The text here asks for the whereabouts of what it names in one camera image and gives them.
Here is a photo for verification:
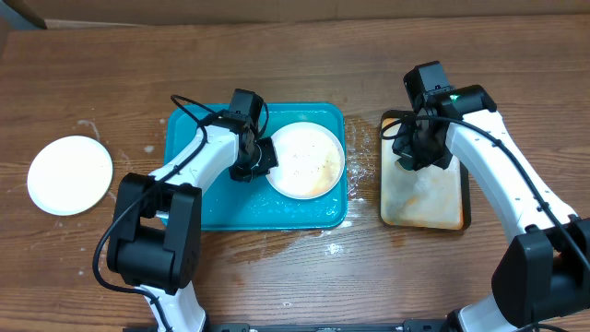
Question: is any white plate bottom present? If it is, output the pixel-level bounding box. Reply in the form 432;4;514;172
266;122;345;199

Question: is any white plate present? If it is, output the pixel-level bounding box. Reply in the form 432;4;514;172
27;136;113;216
266;122;345;199

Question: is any dark green sponge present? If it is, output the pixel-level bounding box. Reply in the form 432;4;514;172
397;157;414;171

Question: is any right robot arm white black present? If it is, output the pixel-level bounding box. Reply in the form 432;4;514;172
390;84;589;331

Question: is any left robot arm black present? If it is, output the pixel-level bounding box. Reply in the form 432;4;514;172
92;105;277;331

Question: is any black tray with soapy water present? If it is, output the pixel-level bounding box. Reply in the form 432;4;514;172
380;139;471;231

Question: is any teal plastic tray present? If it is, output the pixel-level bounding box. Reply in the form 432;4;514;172
161;101;348;231

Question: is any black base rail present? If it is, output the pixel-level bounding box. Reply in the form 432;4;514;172
202;319;449;332

